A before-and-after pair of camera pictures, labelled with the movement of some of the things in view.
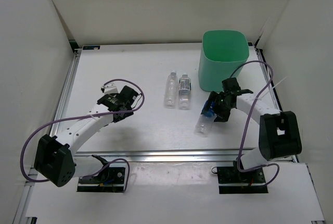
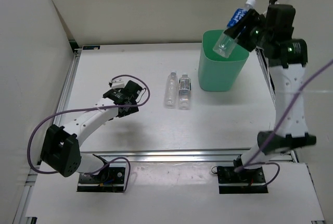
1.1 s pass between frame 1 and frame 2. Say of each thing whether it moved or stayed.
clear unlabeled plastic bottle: stayed
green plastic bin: stayed
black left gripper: stayed
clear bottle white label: stayed
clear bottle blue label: moved
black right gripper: moved
